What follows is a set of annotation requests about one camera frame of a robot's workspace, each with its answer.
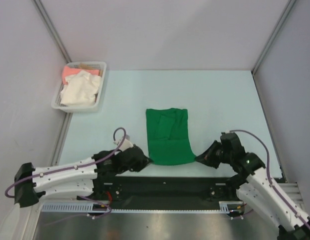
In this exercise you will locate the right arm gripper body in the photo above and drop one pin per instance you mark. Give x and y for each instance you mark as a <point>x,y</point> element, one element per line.
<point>212,153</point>

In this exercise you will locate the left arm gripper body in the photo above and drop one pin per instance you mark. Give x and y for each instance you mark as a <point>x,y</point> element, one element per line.
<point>137,167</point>

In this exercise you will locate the green t shirt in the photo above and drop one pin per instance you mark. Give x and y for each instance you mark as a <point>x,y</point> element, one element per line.
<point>168,137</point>

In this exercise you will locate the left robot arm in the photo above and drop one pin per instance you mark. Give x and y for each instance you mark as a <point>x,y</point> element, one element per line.
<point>77,179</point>

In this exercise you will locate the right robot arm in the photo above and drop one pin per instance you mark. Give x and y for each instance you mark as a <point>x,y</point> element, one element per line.
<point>255,186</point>

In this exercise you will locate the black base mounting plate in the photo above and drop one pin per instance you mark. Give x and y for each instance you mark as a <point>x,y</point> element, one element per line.
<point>119,188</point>

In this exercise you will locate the cream t shirt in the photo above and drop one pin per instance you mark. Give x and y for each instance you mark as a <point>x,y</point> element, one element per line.
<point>80,90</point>

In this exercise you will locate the brown t shirt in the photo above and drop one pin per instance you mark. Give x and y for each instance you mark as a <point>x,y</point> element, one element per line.
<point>90,69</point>

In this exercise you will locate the pink t shirt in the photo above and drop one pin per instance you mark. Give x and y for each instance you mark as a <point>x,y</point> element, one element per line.
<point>68,71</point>

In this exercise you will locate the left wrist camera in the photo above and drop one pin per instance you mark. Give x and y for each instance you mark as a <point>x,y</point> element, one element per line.
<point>123,143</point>

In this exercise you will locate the slotted grey cable duct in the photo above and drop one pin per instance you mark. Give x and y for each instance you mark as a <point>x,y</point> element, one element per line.
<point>220,207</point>

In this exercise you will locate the right vertical aluminium post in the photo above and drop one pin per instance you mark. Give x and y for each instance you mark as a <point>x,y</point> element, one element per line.
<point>274,34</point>

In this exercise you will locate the vertical aluminium post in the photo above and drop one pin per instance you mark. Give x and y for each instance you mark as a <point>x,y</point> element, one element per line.
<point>48,23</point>
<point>274,34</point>

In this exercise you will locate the left vertical aluminium post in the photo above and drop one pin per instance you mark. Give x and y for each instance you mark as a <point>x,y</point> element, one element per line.
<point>48,23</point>

